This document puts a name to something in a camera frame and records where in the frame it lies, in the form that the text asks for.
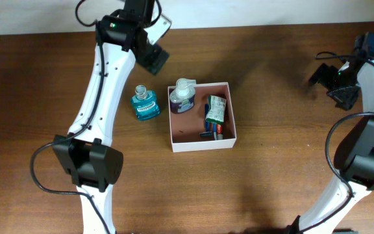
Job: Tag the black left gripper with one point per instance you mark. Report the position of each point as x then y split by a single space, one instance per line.
154 62

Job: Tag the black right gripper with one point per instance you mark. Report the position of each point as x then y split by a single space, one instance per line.
326 80

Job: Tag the teal Listerine mouthwash bottle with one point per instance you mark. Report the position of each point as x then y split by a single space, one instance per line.
145 103

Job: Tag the clear foam pump bottle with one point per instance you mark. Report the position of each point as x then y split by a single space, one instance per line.
182 97

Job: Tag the pink cardboard box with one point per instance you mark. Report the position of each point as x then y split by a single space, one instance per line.
185 128

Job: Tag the green white tissue packet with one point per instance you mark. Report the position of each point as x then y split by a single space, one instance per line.
216 112

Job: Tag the blue white toothbrush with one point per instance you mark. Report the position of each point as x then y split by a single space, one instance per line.
214 130

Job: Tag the blue disposable razor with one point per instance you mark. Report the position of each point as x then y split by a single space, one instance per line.
207 132

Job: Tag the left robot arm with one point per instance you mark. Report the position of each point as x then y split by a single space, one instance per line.
124 38

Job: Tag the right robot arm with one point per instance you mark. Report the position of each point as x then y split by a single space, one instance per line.
349 146

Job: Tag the red green toothpaste tube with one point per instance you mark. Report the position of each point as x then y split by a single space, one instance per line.
219 132

